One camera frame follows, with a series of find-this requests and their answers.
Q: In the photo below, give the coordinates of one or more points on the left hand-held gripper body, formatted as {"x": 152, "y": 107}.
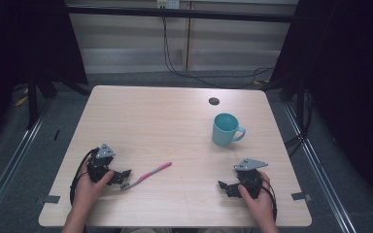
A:
{"x": 101, "y": 163}

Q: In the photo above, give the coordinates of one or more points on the person's left hand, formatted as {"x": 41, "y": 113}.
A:
{"x": 89, "y": 191}

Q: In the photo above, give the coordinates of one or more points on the black metal stand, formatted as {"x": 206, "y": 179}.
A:
{"x": 32, "y": 100}

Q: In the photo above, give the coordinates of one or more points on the yellow floor marker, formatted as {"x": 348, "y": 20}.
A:
{"x": 20, "y": 101}

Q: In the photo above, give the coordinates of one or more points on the grey tape piece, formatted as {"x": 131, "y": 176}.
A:
{"x": 51, "y": 199}
{"x": 301, "y": 196}

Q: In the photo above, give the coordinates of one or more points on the person's right hand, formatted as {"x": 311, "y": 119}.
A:
{"x": 258, "y": 202}

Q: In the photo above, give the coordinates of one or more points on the black horizontal bar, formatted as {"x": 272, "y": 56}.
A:
{"x": 181, "y": 14}

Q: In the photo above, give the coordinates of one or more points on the black curtain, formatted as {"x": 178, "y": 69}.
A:
{"x": 346, "y": 81}
{"x": 19, "y": 48}

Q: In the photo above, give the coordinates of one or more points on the white wall outlet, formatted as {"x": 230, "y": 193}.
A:
{"x": 168, "y": 3}

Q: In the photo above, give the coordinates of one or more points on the metal floor rail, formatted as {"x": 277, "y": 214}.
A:
{"x": 11, "y": 168}
{"x": 320, "y": 181}

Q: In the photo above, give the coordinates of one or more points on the teal cup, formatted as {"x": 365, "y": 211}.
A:
{"x": 225, "y": 131}

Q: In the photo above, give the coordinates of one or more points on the small black tape strip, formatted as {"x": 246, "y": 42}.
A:
{"x": 56, "y": 134}

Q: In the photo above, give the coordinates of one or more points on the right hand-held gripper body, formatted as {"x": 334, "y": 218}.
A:
{"x": 250, "y": 179}

